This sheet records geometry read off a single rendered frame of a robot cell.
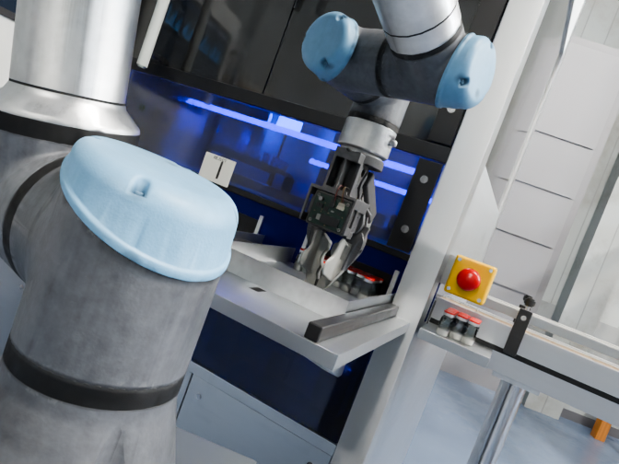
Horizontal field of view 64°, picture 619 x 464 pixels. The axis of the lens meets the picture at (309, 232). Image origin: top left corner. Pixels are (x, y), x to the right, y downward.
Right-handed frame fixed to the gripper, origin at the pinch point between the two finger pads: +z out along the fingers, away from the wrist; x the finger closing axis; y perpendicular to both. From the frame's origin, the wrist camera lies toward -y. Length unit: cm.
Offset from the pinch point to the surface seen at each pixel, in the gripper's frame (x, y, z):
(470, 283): 18.5, -20.6, -7.7
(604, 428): 129, -404, 80
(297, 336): 5.7, 15.8, 3.8
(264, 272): -8.0, 1.8, 1.3
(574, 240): 57, -414, -57
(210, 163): -43, -24, -11
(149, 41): -65, -17, -32
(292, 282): -3.2, 1.8, 0.9
